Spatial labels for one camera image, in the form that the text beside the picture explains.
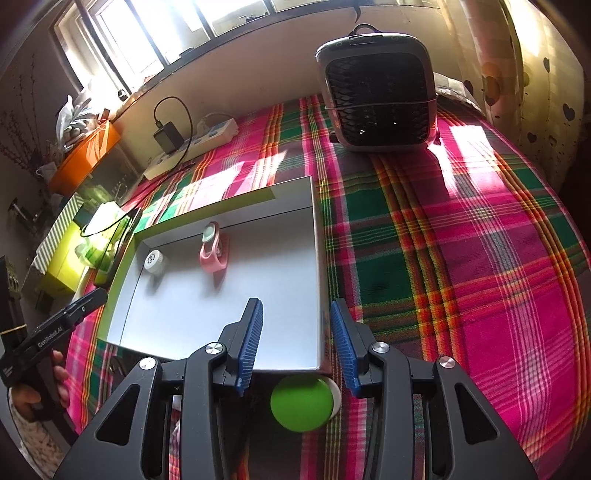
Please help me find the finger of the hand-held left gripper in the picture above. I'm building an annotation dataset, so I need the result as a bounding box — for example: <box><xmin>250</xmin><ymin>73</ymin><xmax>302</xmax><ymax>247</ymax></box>
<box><xmin>65</xmin><ymin>288</ymin><xmax>108</xmax><ymax>325</ymax></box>

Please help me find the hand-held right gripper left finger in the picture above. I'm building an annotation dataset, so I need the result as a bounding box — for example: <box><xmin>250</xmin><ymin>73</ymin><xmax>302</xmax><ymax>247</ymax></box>
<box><xmin>53</xmin><ymin>298</ymin><xmax>265</xmax><ymax>480</ymax></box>

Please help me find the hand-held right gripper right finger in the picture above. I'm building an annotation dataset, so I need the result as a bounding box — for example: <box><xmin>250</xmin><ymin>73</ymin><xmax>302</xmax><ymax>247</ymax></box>
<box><xmin>329</xmin><ymin>298</ymin><xmax>539</xmax><ymax>480</ymax></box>

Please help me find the white cardboard box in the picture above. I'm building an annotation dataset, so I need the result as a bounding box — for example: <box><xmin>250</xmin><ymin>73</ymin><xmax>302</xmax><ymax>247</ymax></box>
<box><xmin>99</xmin><ymin>175</ymin><xmax>332</xmax><ymax>374</ymax></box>

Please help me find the green lidded small jar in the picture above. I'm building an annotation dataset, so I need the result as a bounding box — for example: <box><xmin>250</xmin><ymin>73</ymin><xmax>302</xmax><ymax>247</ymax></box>
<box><xmin>270</xmin><ymin>374</ymin><xmax>342</xmax><ymax>433</ymax></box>

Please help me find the person's left forearm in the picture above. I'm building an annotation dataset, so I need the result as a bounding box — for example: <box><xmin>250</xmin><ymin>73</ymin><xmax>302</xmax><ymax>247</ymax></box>
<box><xmin>6</xmin><ymin>406</ymin><xmax>70</xmax><ymax>468</ymax></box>

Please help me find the person's left hand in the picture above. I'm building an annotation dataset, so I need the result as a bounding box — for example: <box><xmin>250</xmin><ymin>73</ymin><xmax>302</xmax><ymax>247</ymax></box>
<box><xmin>9</xmin><ymin>350</ymin><xmax>70</xmax><ymax>422</ymax></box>

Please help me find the yellow-green box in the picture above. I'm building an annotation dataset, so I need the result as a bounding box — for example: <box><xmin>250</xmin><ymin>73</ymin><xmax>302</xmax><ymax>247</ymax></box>
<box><xmin>39</xmin><ymin>222</ymin><xmax>93</xmax><ymax>296</ymax></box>

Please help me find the small white round jar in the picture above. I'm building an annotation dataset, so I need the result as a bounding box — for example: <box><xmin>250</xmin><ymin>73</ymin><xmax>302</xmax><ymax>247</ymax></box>
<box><xmin>144</xmin><ymin>249</ymin><xmax>168</xmax><ymax>278</ymax></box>

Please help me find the green tissue pack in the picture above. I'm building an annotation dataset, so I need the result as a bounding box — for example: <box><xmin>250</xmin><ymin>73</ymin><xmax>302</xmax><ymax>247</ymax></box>
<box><xmin>74</xmin><ymin>202</ymin><xmax>134</xmax><ymax>273</ymax></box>

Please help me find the green striped cloth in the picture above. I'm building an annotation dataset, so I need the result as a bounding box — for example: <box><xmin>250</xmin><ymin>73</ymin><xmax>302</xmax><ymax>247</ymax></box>
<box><xmin>32</xmin><ymin>193</ymin><xmax>86</xmax><ymax>268</ymax></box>

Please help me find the pink clip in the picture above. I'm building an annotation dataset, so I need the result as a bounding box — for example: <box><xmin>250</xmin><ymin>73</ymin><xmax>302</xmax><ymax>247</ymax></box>
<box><xmin>199</xmin><ymin>222</ymin><xmax>230</xmax><ymax>274</ymax></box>

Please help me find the orange container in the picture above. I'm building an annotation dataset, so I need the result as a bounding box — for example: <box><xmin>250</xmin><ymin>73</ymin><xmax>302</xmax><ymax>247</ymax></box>
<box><xmin>48</xmin><ymin>121</ymin><xmax>123</xmax><ymax>195</ymax></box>

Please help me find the plaid blanket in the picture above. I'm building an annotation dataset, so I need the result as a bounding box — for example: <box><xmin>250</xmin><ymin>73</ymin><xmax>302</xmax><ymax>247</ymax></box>
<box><xmin>65</xmin><ymin>92</ymin><xmax>591</xmax><ymax>480</ymax></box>

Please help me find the black charger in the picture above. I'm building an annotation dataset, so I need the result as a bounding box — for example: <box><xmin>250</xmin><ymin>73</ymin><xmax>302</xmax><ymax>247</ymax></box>
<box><xmin>154</xmin><ymin>121</ymin><xmax>183</xmax><ymax>154</ymax></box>

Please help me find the white plastic bag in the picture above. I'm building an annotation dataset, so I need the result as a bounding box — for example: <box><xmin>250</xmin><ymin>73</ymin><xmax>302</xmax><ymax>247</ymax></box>
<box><xmin>55</xmin><ymin>95</ymin><xmax>100</xmax><ymax>139</ymax></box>

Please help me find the dried branch decoration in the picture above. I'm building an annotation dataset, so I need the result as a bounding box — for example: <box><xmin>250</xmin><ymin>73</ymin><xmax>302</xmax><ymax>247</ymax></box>
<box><xmin>0</xmin><ymin>55</ymin><xmax>51</xmax><ymax>178</ymax></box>

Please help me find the white power strip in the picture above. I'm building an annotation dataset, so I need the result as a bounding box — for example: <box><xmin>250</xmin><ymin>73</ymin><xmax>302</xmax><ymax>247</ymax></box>
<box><xmin>142</xmin><ymin>117</ymin><xmax>239</xmax><ymax>181</ymax></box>

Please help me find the window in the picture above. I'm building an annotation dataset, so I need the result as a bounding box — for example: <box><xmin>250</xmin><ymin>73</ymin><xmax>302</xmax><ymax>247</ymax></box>
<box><xmin>51</xmin><ymin>0</ymin><xmax>370</xmax><ymax>93</ymax></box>

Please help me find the small grey space heater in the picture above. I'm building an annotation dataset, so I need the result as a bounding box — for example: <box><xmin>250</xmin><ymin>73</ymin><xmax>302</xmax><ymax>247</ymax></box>
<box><xmin>315</xmin><ymin>24</ymin><xmax>439</xmax><ymax>153</ymax></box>

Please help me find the grey cloth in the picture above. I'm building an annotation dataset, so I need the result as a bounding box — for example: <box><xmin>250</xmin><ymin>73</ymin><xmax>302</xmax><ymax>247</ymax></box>
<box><xmin>435</xmin><ymin>73</ymin><xmax>482</xmax><ymax>112</ymax></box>

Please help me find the heart print curtain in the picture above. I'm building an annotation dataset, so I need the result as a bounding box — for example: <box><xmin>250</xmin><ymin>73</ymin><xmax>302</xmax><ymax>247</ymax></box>
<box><xmin>462</xmin><ymin>0</ymin><xmax>591</xmax><ymax>195</ymax></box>

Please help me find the black charger cable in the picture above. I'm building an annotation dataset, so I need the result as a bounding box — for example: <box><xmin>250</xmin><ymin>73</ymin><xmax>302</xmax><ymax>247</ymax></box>
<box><xmin>82</xmin><ymin>96</ymin><xmax>195</xmax><ymax>241</ymax></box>

